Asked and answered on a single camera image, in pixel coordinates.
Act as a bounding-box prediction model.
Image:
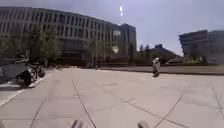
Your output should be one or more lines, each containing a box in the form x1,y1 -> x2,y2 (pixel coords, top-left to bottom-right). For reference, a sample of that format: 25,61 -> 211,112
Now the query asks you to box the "pale paved plaza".
0,67 -> 224,128

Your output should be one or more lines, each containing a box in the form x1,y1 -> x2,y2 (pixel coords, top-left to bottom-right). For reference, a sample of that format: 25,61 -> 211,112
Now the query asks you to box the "person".
151,57 -> 162,78

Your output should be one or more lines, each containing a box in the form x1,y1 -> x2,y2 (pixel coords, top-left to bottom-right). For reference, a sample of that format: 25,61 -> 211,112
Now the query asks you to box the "large curved grey building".
0,6 -> 138,66

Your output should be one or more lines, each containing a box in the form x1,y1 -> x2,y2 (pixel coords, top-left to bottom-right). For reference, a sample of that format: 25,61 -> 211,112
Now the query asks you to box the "robot's own part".
71,119 -> 84,128
137,120 -> 150,128

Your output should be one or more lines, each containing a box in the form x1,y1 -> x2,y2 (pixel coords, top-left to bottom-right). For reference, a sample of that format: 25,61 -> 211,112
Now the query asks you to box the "row of trees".
0,27 -> 148,67

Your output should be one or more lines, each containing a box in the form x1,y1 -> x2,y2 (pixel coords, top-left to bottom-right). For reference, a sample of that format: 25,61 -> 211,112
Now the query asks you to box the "parked motorcycle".
29,63 -> 47,81

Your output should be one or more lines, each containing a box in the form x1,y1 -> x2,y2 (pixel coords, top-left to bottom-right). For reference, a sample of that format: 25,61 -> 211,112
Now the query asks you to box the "raised reddish platform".
99,64 -> 224,76

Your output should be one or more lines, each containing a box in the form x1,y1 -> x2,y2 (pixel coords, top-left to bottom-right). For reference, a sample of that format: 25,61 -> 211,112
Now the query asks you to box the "dark striped building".
178,29 -> 224,65

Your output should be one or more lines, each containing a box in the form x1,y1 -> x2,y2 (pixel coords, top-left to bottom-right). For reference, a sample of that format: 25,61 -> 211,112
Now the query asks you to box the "grey parked vehicle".
0,56 -> 34,88

